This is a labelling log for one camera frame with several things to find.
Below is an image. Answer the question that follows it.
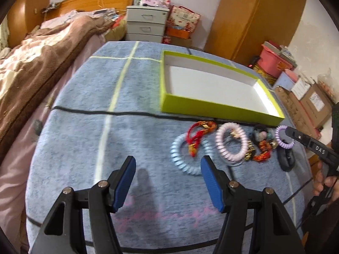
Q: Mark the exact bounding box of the purple spiral hair tie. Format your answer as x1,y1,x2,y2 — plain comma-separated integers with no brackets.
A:
274,124,295,150

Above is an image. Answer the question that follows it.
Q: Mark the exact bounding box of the black plastic bracelet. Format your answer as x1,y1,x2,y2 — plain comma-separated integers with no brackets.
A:
276,139,297,172

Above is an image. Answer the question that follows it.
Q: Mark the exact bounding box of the light blue spiral hair tie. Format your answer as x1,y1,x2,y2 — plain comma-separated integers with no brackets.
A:
170,132,213,177

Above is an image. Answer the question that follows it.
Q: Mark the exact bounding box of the black tie with teal ball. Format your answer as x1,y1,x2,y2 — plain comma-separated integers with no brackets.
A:
252,125,276,149

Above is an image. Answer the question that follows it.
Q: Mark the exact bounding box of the red knotted cord bracelet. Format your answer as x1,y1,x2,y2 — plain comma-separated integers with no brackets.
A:
185,120,218,157

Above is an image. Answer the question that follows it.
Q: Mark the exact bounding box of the pink spiral hair tie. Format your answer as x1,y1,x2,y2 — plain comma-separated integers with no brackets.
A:
215,121,249,164

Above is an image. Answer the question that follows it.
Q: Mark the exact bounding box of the red beaded charm bracelet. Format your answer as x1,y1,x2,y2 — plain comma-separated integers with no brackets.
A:
251,139,274,163

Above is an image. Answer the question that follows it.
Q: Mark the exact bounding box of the large brown cardboard box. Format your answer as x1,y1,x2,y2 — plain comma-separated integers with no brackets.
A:
275,84,333,139

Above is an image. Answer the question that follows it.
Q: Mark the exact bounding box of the blue patterned tablecloth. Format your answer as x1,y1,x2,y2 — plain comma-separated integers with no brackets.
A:
26,41,312,253

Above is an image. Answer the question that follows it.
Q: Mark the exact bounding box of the yellow patterned tin box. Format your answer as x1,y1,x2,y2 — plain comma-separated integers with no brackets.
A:
253,64,277,86

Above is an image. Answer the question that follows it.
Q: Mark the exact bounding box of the pink plastic storage bin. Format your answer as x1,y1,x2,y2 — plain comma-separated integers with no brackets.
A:
257,45,293,78

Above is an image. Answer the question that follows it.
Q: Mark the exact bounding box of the green shallow cardboard tray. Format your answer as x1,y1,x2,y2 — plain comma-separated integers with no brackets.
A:
160,51,285,127

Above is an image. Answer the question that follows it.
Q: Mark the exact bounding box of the brown fleece blanket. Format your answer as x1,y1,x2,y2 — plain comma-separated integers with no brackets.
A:
1,15,113,158

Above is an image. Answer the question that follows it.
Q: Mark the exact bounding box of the large wooden wardrobe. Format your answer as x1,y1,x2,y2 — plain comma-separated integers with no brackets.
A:
204,0,306,65

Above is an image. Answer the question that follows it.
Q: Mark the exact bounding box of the cola bottle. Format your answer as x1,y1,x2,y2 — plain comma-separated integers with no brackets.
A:
162,36,171,44

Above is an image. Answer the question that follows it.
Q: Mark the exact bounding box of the orange box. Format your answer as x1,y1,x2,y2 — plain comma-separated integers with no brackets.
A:
165,27,191,40

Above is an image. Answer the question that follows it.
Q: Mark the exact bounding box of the grey three-drawer nightstand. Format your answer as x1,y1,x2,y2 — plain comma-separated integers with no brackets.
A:
126,6,170,43

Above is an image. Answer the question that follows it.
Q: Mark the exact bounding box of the red floral gift bag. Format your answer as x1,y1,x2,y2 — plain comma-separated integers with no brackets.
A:
167,5,201,33

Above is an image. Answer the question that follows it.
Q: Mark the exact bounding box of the wooden bed headboard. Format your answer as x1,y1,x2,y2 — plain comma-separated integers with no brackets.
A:
46,0,134,20

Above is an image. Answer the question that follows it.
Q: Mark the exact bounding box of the corner wooden wardrobe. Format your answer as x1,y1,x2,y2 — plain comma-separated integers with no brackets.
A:
7,0,49,48

